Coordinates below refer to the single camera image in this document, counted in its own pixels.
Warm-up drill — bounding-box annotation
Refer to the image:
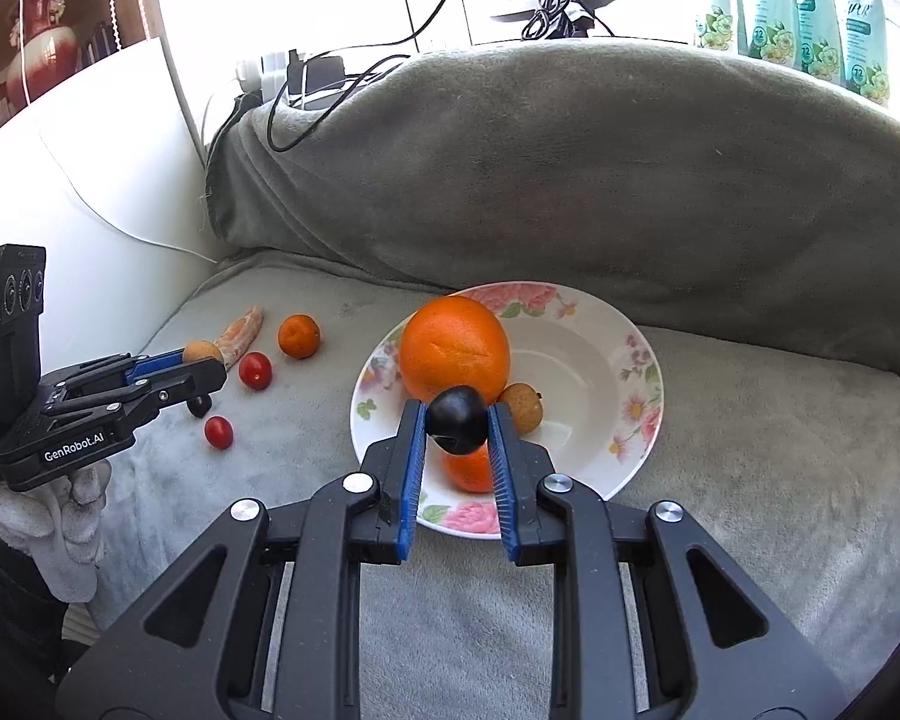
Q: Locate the smaller red cherry tomato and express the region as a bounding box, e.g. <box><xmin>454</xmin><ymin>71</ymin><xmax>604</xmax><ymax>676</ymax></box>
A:
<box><xmin>203</xmin><ymin>416</ymin><xmax>235</xmax><ymax>450</ymax></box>

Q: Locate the larger red cherry tomato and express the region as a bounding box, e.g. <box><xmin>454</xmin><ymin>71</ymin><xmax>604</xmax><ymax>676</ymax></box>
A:
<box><xmin>238</xmin><ymin>351</ymin><xmax>272</xmax><ymax>392</ymax></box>

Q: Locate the mandarin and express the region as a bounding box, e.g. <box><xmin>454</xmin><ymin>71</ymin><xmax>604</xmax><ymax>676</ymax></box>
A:
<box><xmin>278</xmin><ymin>314</ymin><xmax>322</xmax><ymax>359</ymax></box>
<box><xmin>442</xmin><ymin>445</ymin><xmax>494</xmax><ymax>494</ymax></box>

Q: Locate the dark plum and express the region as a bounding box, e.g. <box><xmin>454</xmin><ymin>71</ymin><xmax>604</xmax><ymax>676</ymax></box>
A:
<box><xmin>424</xmin><ymin>385</ymin><xmax>489</xmax><ymax>457</ymax></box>
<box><xmin>187</xmin><ymin>395</ymin><xmax>212</xmax><ymax>419</ymax></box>

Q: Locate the large orange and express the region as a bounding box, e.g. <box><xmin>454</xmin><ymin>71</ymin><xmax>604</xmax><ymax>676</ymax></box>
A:
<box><xmin>398</xmin><ymin>296</ymin><xmax>510</xmax><ymax>403</ymax></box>

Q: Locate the left hand white glove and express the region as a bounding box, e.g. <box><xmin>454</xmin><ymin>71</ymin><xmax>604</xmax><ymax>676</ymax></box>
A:
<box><xmin>0</xmin><ymin>460</ymin><xmax>112</xmax><ymax>605</ymax></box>

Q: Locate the light grey seat cover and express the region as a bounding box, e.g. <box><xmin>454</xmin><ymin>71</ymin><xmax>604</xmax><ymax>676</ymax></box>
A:
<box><xmin>80</xmin><ymin>250</ymin><xmax>900</xmax><ymax>720</ymax></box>

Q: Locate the floral white plate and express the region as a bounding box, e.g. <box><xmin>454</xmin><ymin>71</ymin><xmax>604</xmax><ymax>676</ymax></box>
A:
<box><xmin>349</xmin><ymin>281</ymin><xmax>665</xmax><ymax>541</ymax></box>

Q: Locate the white power strip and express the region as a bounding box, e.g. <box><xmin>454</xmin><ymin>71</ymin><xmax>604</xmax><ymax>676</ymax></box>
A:
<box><xmin>235</xmin><ymin>49</ymin><xmax>346</xmax><ymax>103</ymax></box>

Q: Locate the red vase picture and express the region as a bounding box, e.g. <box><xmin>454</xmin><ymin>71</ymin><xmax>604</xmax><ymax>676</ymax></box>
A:
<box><xmin>0</xmin><ymin>0</ymin><xmax>157</xmax><ymax>128</ymax></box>

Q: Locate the grey blanket on backrest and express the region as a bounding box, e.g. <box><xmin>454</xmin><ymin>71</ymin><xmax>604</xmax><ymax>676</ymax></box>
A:
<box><xmin>206</xmin><ymin>41</ymin><xmax>900</xmax><ymax>376</ymax></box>

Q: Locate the teal refill pouch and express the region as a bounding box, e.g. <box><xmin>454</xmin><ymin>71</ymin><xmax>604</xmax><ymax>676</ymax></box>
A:
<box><xmin>745</xmin><ymin>0</ymin><xmax>800</xmax><ymax>68</ymax></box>
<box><xmin>694</xmin><ymin>0</ymin><xmax>746</xmax><ymax>55</ymax></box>
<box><xmin>842</xmin><ymin>0</ymin><xmax>891</xmax><ymax>106</ymax></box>
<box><xmin>797</xmin><ymin>0</ymin><xmax>844</xmax><ymax>86</ymax></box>

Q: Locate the white cable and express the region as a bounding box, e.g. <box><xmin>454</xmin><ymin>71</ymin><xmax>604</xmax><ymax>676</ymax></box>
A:
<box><xmin>66</xmin><ymin>179</ymin><xmax>219</xmax><ymax>265</ymax></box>

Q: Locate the black camera box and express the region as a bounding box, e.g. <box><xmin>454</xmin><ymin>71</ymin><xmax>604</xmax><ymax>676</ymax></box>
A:
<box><xmin>0</xmin><ymin>244</ymin><xmax>46</xmax><ymax>479</ymax></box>

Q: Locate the black cable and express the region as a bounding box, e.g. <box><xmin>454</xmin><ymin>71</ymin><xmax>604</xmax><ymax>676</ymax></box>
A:
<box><xmin>264</xmin><ymin>0</ymin><xmax>618</xmax><ymax>157</ymax></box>

